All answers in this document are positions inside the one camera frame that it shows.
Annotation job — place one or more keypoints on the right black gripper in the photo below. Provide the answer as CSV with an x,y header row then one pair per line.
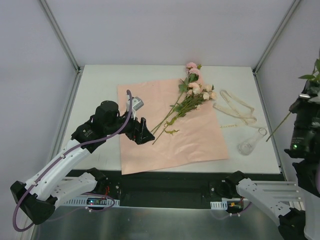
x,y
300,104

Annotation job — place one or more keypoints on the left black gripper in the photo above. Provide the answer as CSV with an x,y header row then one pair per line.
x,y
137,130

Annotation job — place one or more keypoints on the cream white rose stem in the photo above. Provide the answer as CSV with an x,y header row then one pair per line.
x,y
313,77

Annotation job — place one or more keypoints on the pink wrapping paper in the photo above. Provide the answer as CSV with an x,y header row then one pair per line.
x,y
196,137

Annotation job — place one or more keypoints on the artificial rose bouquet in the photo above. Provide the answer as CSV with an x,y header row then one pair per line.
x,y
192,94

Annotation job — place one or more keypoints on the cream ribbon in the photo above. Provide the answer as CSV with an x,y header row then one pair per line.
x,y
237,109

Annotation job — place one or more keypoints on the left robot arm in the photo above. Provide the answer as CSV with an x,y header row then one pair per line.
x,y
42,194

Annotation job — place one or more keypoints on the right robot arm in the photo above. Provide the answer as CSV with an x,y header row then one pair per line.
x,y
292,224

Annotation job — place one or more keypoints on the clear glass vase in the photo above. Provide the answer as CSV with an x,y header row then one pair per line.
x,y
247,146

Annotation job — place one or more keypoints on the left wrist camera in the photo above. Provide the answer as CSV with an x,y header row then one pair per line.
x,y
137,103

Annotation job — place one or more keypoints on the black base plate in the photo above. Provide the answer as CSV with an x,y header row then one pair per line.
x,y
178,190

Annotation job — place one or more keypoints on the left white cable duct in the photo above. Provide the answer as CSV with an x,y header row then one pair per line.
x,y
91,201

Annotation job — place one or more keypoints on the white cable duct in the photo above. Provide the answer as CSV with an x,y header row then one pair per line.
x,y
219,205
91,201

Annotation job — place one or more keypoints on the right white cable duct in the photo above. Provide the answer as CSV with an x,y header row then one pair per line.
x,y
219,205

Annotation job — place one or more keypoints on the right aluminium frame post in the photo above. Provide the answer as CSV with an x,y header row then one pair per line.
x,y
277,35

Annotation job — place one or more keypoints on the aluminium frame post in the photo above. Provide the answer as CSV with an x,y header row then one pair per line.
x,y
59,35
277,35

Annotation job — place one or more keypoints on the left aluminium frame post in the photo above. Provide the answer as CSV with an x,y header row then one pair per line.
x,y
59,35

